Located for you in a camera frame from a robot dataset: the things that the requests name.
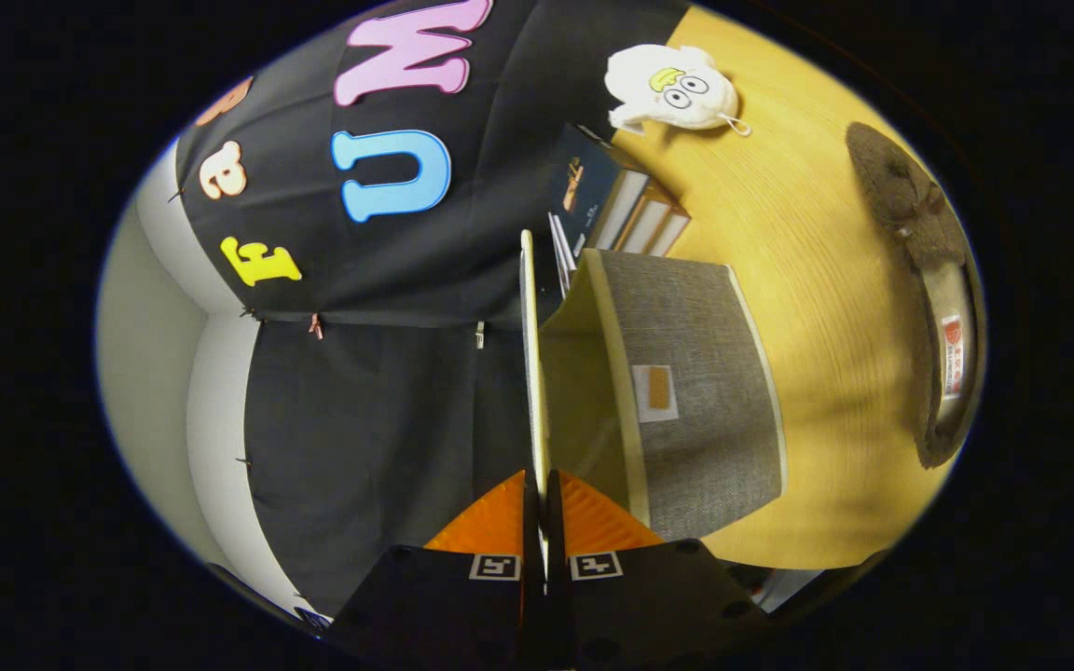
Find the dark blue book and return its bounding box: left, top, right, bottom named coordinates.
left=546, top=124, right=652, bottom=259

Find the grey fabric storage box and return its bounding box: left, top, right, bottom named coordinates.
left=519, top=229, right=789, bottom=542

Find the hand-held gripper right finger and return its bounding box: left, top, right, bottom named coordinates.
left=546, top=471, right=776, bottom=671

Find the brown fuzzy slipper shoe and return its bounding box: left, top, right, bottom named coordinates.
left=845, top=121, right=984, bottom=470

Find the white plush toy with eyes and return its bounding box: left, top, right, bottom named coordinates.
left=604, top=44, right=752, bottom=137

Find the thin white booklet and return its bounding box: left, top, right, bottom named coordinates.
left=546, top=212, right=586, bottom=299

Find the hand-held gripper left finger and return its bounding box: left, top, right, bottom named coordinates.
left=327, top=471, right=540, bottom=671

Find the brown book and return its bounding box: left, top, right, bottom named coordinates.
left=619, top=179, right=693, bottom=259

